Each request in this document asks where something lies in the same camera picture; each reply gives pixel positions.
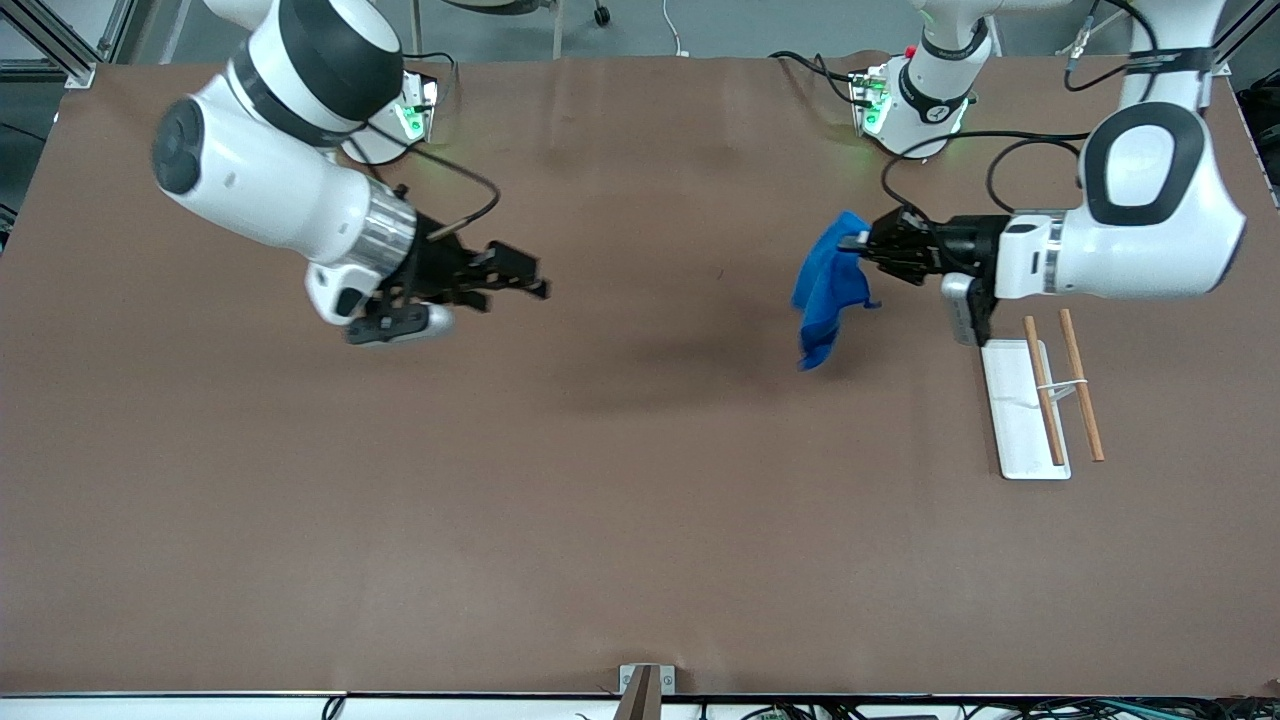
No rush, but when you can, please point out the black cable at right base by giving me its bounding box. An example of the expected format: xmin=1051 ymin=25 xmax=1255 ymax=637
xmin=400 ymin=50 xmax=458 ymax=101

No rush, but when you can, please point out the brown table cover mat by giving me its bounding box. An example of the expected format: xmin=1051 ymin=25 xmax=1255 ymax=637
xmin=0 ymin=50 xmax=1280 ymax=697

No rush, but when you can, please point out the metal bracket with brown post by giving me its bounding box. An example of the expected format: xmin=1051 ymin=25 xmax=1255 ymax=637
xmin=618 ymin=664 xmax=677 ymax=720

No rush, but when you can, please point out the blue microfibre towel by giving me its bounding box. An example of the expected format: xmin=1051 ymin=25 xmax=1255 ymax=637
xmin=792 ymin=210 xmax=883 ymax=372

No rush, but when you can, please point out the white rack with wooden rods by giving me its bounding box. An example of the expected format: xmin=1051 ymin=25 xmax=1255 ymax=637
xmin=980 ymin=308 xmax=1107 ymax=481

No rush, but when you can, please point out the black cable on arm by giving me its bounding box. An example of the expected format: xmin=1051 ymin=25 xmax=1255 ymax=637
xmin=365 ymin=120 xmax=502 ymax=241
xmin=880 ymin=128 xmax=1093 ymax=219
xmin=986 ymin=138 xmax=1087 ymax=217

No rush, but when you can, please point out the black cable at left base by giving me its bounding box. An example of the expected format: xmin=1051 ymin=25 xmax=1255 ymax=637
xmin=768 ymin=50 xmax=873 ymax=107

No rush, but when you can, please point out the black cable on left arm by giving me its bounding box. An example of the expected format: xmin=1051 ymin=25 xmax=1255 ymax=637
xmin=986 ymin=138 xmax=1087 ymax=217
xmin=880 ymin=128 xmax=1093 ymax=219

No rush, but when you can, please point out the black cable at base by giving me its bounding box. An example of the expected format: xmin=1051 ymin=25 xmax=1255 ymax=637
xmin=400 ymin=50 xmax=458 ymax=101
xmin=768 ymin=50 xmax=873 ymax=107

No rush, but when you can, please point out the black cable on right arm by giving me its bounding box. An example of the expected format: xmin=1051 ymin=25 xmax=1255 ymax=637
xmin=365 ymin=120 xmax=502 ymax=241

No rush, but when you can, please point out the aluminium frame profile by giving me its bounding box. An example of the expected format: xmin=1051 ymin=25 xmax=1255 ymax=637
xmin=0 ymin=0 xmax=97 ymax=89
xmin=1212 ymin=0 xmax=1280 ymax=77

